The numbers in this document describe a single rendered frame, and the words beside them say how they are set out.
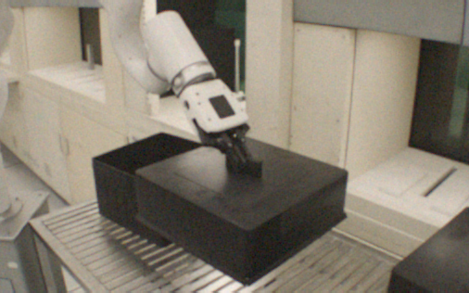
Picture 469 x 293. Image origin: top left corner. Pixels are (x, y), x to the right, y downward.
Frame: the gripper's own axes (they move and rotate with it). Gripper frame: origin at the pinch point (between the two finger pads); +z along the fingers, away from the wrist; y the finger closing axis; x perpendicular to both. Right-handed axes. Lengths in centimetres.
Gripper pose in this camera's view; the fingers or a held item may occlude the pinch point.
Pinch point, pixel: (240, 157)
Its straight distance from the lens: 80.5
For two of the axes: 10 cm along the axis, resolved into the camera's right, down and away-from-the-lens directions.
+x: -5.1, 4.7, 7.2
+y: 7.0, -2.6, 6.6
